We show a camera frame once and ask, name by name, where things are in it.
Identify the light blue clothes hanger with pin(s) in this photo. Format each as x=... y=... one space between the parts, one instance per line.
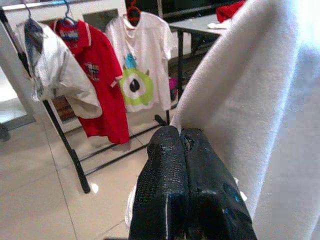
x=68 y=18

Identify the dark blue clothes hanger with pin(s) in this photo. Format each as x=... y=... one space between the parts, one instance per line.
x=30 y=16

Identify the plain red garment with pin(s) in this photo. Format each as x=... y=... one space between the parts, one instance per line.
x=228 y=11

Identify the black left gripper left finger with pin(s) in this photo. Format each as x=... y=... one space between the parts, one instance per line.
x=160 y=187

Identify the white monster print T-shirt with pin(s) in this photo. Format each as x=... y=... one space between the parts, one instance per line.
x=150 y=50

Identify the black clothes rack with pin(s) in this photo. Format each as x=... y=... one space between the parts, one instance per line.
x=78 y=172

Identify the grey white shirt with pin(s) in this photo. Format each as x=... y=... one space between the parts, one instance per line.
x=62 y=75

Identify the red polo shirt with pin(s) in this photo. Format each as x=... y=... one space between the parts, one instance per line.
x=105 y=100

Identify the red clothes hanger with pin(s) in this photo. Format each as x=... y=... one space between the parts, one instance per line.
x=128 y=15

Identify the long grey table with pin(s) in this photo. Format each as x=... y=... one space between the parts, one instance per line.
x=195 y=25

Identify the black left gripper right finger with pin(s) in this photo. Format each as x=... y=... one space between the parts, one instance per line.
x=212 y=205

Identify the magenta bag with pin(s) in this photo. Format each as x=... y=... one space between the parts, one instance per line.
x=173 y=87

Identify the white long-sleeved shirt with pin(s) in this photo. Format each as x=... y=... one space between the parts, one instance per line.
x=216 y=25

